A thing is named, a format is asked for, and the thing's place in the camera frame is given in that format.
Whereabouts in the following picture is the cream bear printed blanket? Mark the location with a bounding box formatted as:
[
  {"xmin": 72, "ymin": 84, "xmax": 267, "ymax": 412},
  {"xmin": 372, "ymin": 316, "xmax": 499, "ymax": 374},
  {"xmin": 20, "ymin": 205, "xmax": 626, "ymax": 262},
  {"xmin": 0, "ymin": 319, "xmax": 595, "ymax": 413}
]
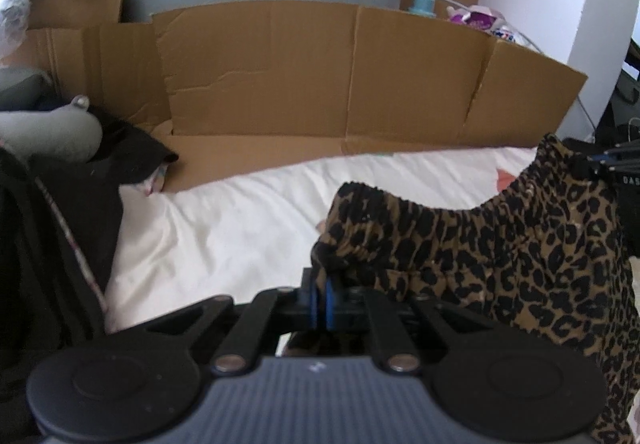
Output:
[{"xmin": 102, "ymin": 146, "xmax": 551, "ymax": 335}]

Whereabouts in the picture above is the pile of black clothes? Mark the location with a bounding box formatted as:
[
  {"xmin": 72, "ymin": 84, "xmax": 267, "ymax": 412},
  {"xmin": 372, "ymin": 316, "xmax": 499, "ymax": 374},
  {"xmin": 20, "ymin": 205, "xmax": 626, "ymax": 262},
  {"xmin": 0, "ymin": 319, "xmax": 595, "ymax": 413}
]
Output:
[{"xmin": 0, "ymin": 149, "xmax": 126, "ymax": 444}]

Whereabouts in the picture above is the pastel printed cloth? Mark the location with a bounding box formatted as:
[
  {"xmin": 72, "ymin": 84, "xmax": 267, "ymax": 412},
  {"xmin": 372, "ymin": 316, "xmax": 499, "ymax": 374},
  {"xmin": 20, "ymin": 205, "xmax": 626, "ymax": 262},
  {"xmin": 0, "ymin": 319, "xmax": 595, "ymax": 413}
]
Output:
[{"xmin": 142, "ymin": 166, "xmax": 167, "ymax": 197}]

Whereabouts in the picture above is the black crumpled clothes heap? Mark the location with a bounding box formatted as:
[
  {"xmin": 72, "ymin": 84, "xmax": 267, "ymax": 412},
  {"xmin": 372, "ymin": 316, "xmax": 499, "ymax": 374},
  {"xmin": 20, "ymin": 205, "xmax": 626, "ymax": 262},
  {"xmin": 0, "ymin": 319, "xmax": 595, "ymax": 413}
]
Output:
[{"xmin": 597, "ymin": 101, "xmax": 640, "ymax": 145}]

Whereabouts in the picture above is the flat brown cardboard sheet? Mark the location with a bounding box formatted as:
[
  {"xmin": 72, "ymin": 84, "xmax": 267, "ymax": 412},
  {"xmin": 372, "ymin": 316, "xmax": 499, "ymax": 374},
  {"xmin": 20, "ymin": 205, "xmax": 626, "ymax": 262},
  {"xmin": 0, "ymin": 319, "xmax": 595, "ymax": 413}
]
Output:
[{"xmin": 22, "ymin": 0, "xmax": 588, "ymax": 195}]

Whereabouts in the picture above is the purple white refill packet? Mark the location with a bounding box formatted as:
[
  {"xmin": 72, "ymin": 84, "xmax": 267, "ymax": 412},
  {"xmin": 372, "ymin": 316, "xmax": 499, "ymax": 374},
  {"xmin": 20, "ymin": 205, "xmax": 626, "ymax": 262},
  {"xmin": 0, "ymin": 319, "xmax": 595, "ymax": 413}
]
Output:
[{"xmin": 447, "ymin": 6, "xmax": 521, "ymax": 44}]

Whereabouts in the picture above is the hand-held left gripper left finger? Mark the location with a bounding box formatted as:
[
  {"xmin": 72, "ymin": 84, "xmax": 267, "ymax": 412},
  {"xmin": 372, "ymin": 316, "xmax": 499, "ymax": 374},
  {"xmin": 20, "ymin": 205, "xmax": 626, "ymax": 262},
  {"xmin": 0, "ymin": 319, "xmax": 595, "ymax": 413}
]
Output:
[{"xmin": 145, "ymin": 269, "xmax": 324, "ymax": 373}]

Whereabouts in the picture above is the leopard print skirt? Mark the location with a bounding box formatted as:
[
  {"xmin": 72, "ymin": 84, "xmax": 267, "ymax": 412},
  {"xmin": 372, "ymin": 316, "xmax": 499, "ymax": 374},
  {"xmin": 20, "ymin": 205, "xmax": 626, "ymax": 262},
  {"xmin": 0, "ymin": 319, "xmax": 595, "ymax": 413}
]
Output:
[{"xmin": 310, "ymin": 134, "xmax": 640, "ymax": 444}]

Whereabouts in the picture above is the grey neck pillow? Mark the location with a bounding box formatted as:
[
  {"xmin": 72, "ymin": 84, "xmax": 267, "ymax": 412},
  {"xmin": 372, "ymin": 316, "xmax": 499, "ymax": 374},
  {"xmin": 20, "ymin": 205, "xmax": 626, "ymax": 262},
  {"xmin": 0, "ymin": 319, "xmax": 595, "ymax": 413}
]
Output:
[{"xmin": 0, "ymin": 68, "xmax": 103, "ymax": 162}]

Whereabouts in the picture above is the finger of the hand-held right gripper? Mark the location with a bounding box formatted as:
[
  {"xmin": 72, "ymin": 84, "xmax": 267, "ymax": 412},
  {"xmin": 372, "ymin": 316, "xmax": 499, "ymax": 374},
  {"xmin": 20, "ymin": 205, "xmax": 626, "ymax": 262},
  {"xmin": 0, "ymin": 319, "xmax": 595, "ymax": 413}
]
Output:
[{"xmin": 575, "ymin": 140, "xmax": 640, "ymax": 175}]

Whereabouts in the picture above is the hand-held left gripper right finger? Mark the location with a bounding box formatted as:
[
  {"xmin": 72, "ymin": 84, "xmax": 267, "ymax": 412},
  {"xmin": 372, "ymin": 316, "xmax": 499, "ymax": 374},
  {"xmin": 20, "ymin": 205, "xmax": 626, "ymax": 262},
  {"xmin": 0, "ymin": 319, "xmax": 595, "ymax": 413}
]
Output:
[{"xmin": 325, "ymin": 277, "xmax": 496, "ymax": 373}]

